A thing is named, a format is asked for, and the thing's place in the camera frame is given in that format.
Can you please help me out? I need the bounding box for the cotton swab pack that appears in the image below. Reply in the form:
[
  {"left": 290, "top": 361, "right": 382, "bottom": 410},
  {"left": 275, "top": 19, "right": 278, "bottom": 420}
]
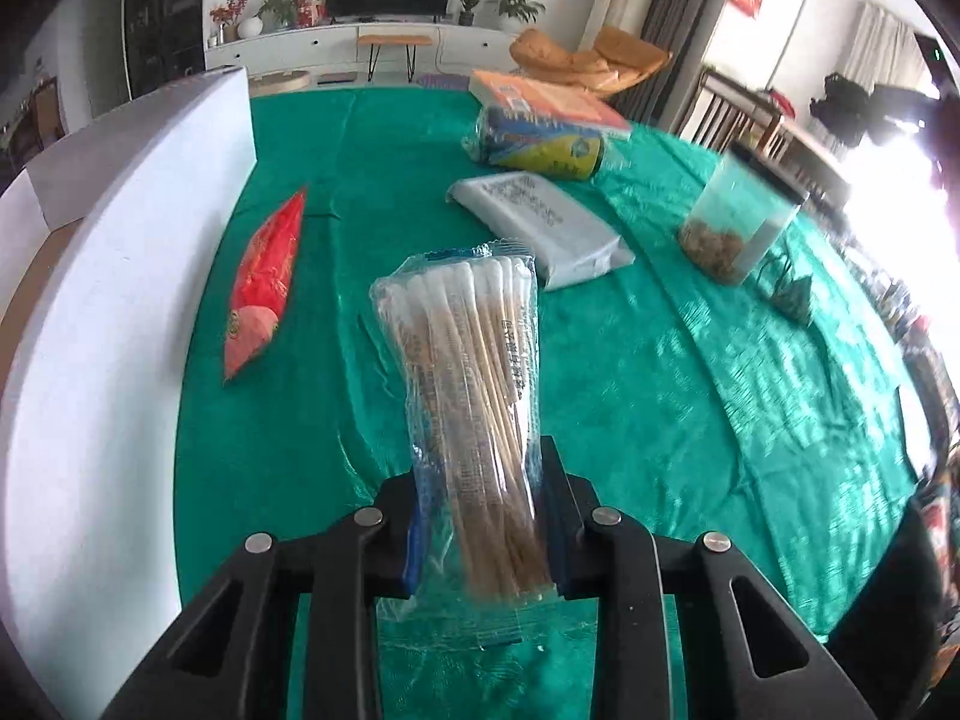
[{"left": 371, "top": 241, "right": 553, "bottom": 647}]

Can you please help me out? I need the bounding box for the red flower vase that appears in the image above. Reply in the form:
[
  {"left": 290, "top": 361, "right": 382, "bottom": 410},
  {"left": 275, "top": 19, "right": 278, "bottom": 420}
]
[{"left": 210, "top": 0, "right": 251, "bottom": 44}]

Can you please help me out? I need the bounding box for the grey plastic mailer bag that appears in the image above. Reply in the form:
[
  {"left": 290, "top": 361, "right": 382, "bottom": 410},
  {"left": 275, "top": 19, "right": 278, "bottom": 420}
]
[{"left": 449, "top": 172, "right": 635, "bottom": 291}]

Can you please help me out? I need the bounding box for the orange book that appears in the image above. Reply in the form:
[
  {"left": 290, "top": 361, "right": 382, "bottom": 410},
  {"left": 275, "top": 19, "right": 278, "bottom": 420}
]
[{"left": 469, "top": 70, "right": 633, "bottom": 138}]

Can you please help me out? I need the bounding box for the clear jar black lid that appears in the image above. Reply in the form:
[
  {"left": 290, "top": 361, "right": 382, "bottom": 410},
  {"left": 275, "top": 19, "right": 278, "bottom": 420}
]
[{"left": 677, "top": 142, "right": 809, "bottom": 286}]

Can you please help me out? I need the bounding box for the small potted plant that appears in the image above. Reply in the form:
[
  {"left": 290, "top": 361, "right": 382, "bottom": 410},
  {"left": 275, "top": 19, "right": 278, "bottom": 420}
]
[{"left": 457, "top": 0, "right": 480, "bottom": 26}]

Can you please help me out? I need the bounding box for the dark wooden chair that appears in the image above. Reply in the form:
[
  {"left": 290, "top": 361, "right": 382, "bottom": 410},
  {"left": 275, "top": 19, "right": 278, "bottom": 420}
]
[{"left": 672, "top": 65, "right": 784, "bottom": 153}]

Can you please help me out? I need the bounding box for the green potted plant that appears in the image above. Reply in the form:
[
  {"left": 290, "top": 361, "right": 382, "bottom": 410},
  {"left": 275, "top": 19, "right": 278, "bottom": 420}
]
[{"left": 487, "top": 0, "right": 547, "bottom": 34}]

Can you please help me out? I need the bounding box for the white cardboard box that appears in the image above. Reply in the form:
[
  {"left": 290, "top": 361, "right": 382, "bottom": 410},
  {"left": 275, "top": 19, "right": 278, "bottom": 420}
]
[{"left": 2, "top": 67, "right": 257, "bottom": 718}]

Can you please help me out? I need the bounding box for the grey curtain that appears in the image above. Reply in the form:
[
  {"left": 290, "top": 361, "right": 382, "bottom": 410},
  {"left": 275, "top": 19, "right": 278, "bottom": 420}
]
[{"left": 630, "top": 0, "right": 726, "bottom": 132}]

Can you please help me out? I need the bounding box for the red snack packet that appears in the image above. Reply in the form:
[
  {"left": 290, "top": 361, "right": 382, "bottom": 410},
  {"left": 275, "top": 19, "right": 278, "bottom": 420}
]
[{"left": 223, "top": 188, "right": 308, "bottom": 380}]

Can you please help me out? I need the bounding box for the orange lounge chair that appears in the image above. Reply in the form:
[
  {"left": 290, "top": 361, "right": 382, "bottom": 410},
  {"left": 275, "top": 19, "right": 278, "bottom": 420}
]
[{"left": 509, "top": 26, "right": 672, "bottom": 99}]

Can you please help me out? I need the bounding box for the dark glass display cabinet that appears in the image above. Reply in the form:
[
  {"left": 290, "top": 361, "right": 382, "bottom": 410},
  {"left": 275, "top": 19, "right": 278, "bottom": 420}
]
[{"left": 122, "top": 0, "right": 205, "bottom": 99}]

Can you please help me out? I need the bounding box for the blue patterned triangular pouch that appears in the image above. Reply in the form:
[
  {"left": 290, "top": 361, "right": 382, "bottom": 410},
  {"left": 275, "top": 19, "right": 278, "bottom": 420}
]
[{"left": 757, "top": 254, "right": 812, "bottom": 328}]

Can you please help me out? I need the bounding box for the small wooden side table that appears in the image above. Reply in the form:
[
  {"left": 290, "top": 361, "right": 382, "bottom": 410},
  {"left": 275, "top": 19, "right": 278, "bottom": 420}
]
[{"left": 356, "top": 32, "right": 436, "bottom": 85}]

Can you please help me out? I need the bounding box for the blue yellow wrapped roll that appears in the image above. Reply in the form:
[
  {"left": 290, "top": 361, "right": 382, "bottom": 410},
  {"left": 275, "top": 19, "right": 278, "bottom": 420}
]
[{"left": 462, "top": 106, "right": 607, "bottom": 181}]

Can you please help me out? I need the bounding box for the white tv cabinet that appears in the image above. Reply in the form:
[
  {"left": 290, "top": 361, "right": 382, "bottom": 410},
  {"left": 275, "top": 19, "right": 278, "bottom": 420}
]
[{"left": 205, "top": 21, "right": 516, "bottom": 80}]

